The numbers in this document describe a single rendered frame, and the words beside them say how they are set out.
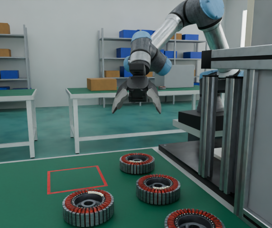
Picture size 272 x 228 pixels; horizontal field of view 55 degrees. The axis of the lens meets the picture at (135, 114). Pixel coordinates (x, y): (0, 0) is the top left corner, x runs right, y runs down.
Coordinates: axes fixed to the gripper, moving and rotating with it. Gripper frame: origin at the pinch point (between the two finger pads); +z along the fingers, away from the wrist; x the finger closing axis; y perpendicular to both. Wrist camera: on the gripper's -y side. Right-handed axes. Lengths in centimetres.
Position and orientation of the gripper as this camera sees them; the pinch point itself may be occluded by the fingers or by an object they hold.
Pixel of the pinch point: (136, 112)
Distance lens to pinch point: 81.3
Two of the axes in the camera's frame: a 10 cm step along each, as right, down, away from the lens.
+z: -0.6, 8.6, -5.1
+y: 0.9, 5.1, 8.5
